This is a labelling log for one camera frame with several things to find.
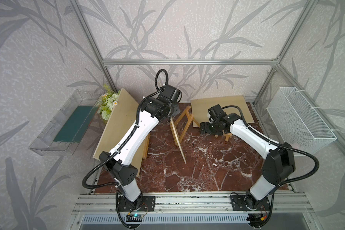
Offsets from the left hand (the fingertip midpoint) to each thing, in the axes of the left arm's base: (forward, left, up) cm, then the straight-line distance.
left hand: (175, 109), depth 75 cm
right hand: (-2, -17, -16) cm, 24 cm away
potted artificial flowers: (+7, +37, 0) cm, 38 cm away
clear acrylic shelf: (-23, +53, +3) cm, 58 cm away
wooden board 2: (+2, -30, +2) cm, 30 cm away
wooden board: (-18, -1, +2) cm, 19 cm away
